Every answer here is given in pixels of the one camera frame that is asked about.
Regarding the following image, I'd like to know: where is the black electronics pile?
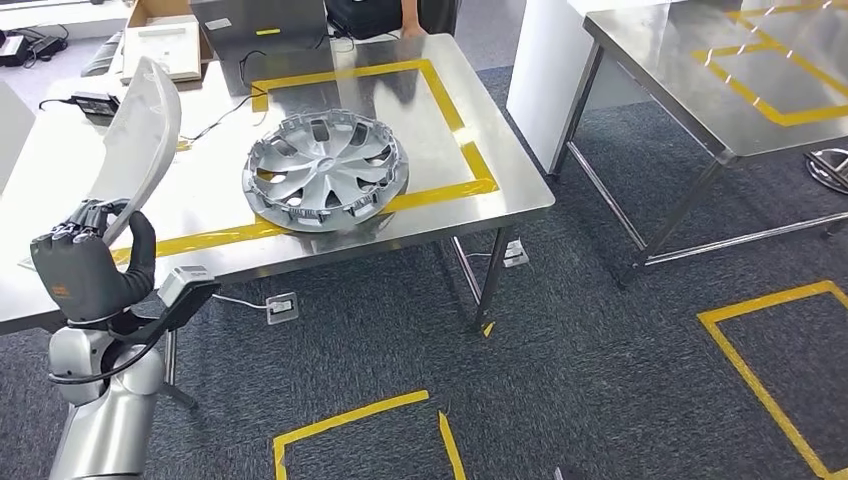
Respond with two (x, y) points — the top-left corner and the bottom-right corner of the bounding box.
(0, 25), (69, 69)

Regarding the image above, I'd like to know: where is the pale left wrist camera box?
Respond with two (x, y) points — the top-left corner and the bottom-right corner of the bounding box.
(157, 264), (221, 309)

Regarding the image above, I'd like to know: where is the steel workbench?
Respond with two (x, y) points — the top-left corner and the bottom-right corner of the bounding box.
(0, 33), (556, 413)

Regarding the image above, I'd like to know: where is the white floor plug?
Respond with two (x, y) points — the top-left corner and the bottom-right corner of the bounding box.
(502, 238), (531, 270)

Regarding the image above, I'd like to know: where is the yellow floor tape square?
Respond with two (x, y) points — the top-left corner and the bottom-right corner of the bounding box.
(697, 280), (848, 480)
(272, 389), (468, 480)

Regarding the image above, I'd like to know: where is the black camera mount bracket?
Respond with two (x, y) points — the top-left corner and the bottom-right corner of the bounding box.
(109, 291), (200, 346)

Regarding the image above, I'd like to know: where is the grey laptop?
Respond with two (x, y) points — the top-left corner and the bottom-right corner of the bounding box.
(188, 0), (331, 99)

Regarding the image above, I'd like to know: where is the steel table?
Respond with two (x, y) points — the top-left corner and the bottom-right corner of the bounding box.
(549, 0), (848, 289)

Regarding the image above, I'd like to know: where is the chrome stanchion base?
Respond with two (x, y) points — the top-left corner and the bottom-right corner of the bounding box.
(804, 146), (848, 195)

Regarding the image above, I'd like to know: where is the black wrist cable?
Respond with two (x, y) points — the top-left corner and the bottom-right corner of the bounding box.
(47, 337), (164, 387)

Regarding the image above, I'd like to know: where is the white panel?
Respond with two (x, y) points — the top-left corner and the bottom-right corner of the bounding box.
(0, 80), (38, 195)

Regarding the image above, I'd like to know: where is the black power adapter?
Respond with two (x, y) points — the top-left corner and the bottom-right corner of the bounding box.
(69, 91), (122, 121)

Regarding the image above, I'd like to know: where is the white desk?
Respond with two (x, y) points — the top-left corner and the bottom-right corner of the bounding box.
(0, 0), (134, 31)

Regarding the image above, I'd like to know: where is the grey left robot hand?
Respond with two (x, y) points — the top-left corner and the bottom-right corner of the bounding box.
(29, 198), (158, 326)

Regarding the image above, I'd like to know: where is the white curved panel part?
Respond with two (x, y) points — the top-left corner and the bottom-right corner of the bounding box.
(18, 56), (183, 272)

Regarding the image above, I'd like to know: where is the grey floor socket box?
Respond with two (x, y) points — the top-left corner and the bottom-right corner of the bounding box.
(264, 291), (301, 327)

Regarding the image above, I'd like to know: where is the white socket cable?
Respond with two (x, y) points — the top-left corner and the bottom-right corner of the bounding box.
(211, 293), (270, 313)

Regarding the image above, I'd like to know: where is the person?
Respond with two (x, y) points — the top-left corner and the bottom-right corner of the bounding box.
(324, 0), (460, 40)

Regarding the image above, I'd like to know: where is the silver wheel cover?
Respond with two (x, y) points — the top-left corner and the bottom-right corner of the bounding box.
(241, 109), (410, 234)

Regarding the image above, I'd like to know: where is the black adapter cable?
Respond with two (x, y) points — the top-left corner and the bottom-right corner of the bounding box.
(178, 49), (266, 144)

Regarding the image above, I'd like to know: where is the cardboard box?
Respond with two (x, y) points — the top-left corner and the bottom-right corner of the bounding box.
(121, 0), (215, 85)

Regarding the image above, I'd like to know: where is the yellow table tape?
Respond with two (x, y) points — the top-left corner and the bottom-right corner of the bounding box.
(690, 0), (848, 128)

